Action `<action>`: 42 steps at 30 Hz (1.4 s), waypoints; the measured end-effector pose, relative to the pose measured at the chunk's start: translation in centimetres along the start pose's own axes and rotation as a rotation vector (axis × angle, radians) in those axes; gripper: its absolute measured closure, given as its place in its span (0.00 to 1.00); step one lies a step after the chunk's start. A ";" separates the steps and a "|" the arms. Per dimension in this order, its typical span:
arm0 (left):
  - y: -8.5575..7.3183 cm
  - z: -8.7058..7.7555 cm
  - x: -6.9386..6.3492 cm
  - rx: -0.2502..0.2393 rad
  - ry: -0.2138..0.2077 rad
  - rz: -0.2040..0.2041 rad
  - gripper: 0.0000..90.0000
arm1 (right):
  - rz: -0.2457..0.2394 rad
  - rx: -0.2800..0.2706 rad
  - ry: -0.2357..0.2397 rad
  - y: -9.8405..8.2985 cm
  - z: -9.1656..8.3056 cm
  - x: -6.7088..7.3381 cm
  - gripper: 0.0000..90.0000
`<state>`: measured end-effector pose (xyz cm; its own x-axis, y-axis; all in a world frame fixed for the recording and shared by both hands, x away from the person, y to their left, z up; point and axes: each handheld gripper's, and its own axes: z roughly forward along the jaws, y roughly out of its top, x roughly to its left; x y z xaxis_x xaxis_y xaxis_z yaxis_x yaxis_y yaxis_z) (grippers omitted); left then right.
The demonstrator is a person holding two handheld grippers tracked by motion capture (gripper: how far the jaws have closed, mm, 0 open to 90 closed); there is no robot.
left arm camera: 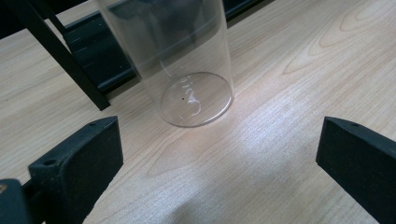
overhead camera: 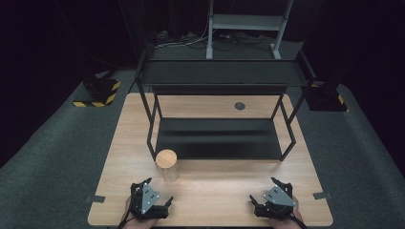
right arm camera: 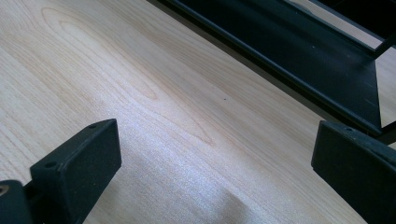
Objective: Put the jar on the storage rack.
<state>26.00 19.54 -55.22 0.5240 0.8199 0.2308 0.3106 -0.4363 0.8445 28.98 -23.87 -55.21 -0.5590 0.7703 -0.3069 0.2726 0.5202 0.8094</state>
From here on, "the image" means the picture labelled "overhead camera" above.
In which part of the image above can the black metal shelf rack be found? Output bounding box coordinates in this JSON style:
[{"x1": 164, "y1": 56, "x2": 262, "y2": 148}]
[{"x1": 135, "y1": 48, "x2": 318, "y2": 162}]

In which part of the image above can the glass jar with wooden lid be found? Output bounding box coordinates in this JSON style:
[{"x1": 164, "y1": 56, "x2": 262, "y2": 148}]
[{"x1": 155, "y1": 149, "x2": 181, "y2": 183}]

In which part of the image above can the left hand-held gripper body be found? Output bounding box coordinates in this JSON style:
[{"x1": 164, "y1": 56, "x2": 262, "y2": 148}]
[{"x1": 129, "y1": 181, "x2": 170, "y2": 220}]

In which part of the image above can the person's left hand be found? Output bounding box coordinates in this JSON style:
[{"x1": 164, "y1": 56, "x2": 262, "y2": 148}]
[{"x1": 120, "y1": 196, "x2": 160, "y2": 229}]

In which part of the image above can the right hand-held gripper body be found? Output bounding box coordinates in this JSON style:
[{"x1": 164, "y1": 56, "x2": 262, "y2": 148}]
[{"x1": 253, "y1": 182, "x2": 298, "y2": 220}]

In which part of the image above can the black yellow striped stand base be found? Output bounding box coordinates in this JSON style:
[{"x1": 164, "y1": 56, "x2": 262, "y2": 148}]
[
  {"x1": 306, "y1": 80, "x2": 349, "y2": 113},
  {"x1": 73, "y1": 77, "x2": 122, "y2": 109}
]

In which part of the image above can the grey tape strip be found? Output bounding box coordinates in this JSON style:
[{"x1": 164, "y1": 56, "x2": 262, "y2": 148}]
[
  {"x1": 312, "y1": 191, "x2": 332, "y2": 201},
  {"x1": 84, "y1": 195, "x2": 106, "y2": 204}
]

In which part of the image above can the person's right hand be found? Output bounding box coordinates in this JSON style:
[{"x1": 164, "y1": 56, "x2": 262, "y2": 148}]
[{"x1": 272, "y1": 196, "x2": 304, "y2": 229}]

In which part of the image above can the right hand-held gripper cable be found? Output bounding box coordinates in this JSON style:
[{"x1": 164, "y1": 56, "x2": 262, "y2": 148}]
[{"x1": 286, "y1": 212, "x2": 309, "y2": 229}]

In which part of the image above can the bundle of floor cables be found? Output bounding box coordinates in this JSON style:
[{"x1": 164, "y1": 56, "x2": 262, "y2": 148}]
[{"x1": 154, "y1": 30, "x2": 275, "y2": 52}]

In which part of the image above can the grey metal stand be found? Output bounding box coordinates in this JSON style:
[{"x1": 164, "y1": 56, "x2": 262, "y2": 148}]
[{"x1": 205, "y1": 0, "x2": 294, "y2": 61}]

